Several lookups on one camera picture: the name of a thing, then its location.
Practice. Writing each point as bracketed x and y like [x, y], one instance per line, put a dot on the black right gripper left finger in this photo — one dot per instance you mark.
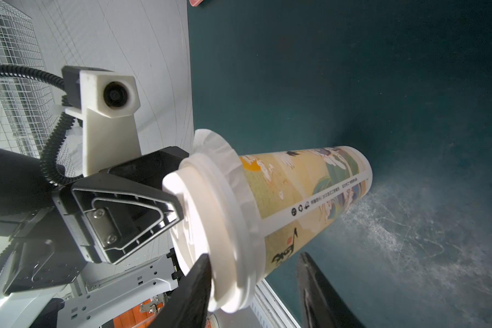
[189, 303]

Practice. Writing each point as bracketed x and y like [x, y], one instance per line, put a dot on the pink tray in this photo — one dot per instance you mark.
[195, 3]

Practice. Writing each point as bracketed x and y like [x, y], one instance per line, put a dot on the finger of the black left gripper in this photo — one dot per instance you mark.
[111, 217]

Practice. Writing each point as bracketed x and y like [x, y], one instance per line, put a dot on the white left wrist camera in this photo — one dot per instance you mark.
[106, 103]

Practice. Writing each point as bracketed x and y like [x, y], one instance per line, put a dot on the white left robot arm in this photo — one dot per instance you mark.
[100, 292]

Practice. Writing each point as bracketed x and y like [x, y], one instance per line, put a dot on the white wire basket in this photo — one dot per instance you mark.
[26, 114]

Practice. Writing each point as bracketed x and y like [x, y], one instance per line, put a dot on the printed milk tea cup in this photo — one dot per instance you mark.
[301, 192]

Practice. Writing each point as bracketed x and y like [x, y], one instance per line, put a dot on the white plastic cup lid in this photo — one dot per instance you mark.
[211, 225]

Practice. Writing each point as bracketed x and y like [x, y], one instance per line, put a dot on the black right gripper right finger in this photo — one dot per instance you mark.
[321, 305]

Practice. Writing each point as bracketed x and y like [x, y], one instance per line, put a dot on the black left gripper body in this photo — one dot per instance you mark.
[42, 253]

